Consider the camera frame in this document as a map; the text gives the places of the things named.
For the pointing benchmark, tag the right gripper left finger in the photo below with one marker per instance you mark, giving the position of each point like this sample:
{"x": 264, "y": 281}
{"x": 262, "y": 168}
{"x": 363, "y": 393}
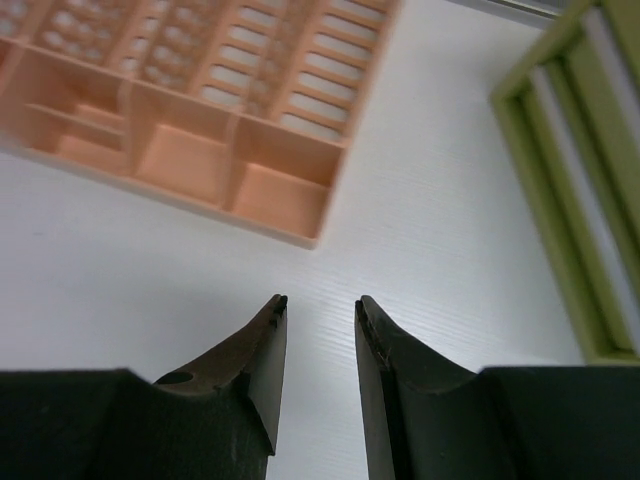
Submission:
{"x": 216, "y": 417}

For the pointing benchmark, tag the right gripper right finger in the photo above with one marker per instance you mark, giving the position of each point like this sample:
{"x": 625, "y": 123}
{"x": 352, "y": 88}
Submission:
{"x": 426, "y": 417}

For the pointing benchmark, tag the green drawer cabinet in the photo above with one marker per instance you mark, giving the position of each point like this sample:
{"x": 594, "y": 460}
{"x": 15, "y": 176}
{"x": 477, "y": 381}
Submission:
{"x": 569, "y": 113}

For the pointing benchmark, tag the pink desktop file organizer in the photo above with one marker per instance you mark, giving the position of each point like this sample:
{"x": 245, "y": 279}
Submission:
{"x": 243, "y": 111}

